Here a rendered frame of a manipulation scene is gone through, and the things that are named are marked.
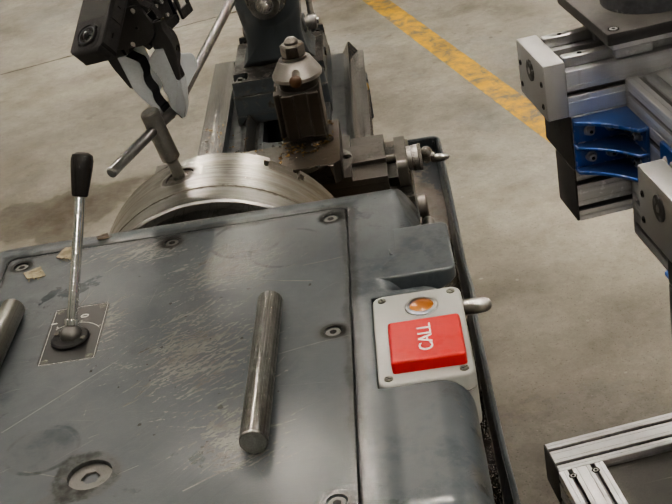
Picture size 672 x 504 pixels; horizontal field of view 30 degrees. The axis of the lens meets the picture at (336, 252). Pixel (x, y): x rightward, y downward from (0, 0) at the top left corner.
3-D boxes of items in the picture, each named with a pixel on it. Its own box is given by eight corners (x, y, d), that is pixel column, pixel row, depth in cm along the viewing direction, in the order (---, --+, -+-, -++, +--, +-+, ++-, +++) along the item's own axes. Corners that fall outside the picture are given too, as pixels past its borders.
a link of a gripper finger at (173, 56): (195, 71, 140) (159, 1, 136) (189, 78, 139) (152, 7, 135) (163, 79, 143) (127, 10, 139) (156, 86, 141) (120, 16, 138)
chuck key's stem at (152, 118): (192, 202, 144) (151, 114, 139) (177, 204, 145) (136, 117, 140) (201, 192, 146) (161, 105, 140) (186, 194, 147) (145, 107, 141)
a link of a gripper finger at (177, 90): (222, 92, 146) (186, 22, 142) (198, 117, 142) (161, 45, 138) (201, 97, 148) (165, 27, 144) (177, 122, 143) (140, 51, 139)
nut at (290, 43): (306, 60, 194) (302, 39, 192) (281, 64, 194) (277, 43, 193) (306, 51, 198) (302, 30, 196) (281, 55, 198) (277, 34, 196)
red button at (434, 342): (469, 372, 99) (466, 351, 98) (394, 383, 99) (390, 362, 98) (461, 331, 104) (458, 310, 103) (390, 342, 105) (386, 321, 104)
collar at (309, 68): (322, 80, 194) (319, 62, 192) (272, 89, 194) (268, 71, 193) (322, 62, 201) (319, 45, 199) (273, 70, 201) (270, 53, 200)
